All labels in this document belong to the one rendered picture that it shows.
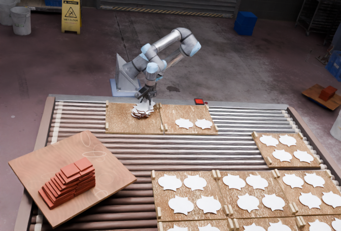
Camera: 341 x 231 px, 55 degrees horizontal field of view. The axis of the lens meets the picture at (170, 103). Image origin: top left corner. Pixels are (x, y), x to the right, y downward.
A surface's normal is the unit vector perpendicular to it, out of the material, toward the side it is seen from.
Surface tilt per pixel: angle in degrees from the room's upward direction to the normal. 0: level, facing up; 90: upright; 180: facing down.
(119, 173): 0
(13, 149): 0
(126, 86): 90
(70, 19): 77
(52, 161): 0
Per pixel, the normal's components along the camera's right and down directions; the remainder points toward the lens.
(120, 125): 0.16, -0.81
